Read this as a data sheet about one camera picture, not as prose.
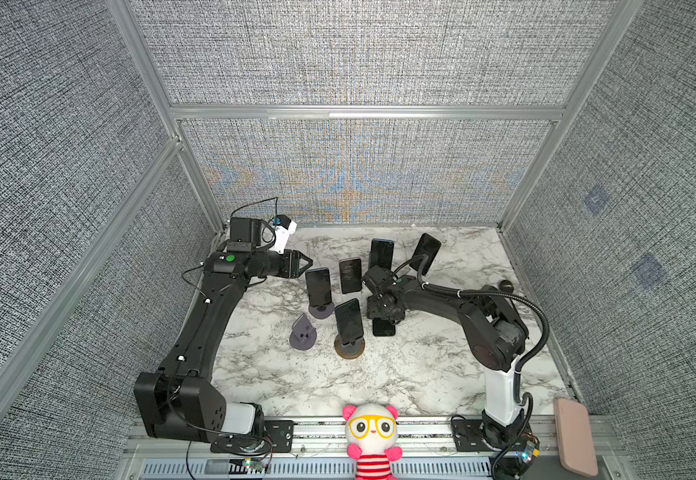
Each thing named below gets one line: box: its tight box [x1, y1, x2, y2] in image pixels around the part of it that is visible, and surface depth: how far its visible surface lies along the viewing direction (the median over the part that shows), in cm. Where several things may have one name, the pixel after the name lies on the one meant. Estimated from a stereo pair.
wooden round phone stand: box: [334, 334, 366, 359], surface depth 89 cm
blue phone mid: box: [305, 267, 332, 307], surface depth 88 cm
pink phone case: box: [554, 398, 599, 477], surface depth 74 cm
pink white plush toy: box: [342, 402, 403, 480], surface depth 69 cm
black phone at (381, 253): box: [368, 238, 394, 270], surface depth 93 cm
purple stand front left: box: [289, 312, 317, 351], surface depth 87 cm
